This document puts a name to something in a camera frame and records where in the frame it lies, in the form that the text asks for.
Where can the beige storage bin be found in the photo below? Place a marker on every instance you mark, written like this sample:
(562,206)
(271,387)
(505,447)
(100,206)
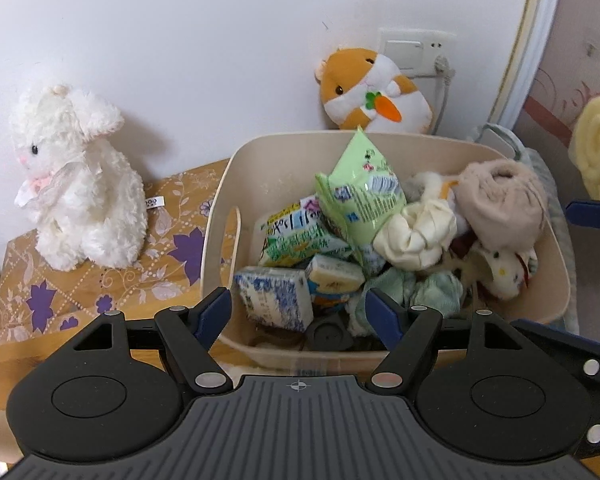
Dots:
(275,170)

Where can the white door frame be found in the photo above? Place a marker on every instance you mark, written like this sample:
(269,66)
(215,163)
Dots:
(535,35)

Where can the white phone stand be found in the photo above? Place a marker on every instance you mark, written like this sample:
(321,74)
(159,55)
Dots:
(495,140)

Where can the green white cartoon snack packet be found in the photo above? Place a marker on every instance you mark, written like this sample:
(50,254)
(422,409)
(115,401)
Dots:
(300,240)

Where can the cream scrunchie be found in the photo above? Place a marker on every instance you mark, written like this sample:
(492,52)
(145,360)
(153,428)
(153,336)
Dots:
(415,240)

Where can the white wall socket plate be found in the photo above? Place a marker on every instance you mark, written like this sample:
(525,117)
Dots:
(405,42)

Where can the pale green fuzzy cloth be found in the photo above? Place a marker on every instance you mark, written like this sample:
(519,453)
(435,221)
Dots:
(405,295)

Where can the light green snack packet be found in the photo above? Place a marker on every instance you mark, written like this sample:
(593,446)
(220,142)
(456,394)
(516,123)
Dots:
(365,195)

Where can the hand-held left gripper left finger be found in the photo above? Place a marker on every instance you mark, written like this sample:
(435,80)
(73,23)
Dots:
(212,317)

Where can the blue white tissue pack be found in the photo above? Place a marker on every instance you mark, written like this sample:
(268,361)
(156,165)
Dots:
(275,297)

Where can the orange hamster plush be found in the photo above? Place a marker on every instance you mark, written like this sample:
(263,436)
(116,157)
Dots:
(365,80)

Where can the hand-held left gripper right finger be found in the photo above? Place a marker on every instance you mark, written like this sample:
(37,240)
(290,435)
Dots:
(385,317)

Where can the white plush rabbit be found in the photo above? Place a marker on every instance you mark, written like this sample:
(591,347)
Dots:
(90,195)

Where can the white plush cat toy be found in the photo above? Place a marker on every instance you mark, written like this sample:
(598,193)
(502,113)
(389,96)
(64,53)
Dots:
(502,272)

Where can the fluffy taupe scrunchie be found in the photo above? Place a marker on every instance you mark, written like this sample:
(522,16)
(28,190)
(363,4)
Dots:
(500,210)

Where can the brown floral cloth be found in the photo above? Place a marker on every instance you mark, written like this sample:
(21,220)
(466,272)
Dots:
(170,255)

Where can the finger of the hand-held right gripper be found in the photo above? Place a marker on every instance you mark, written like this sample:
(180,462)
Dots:
(570,342)
(595,215)

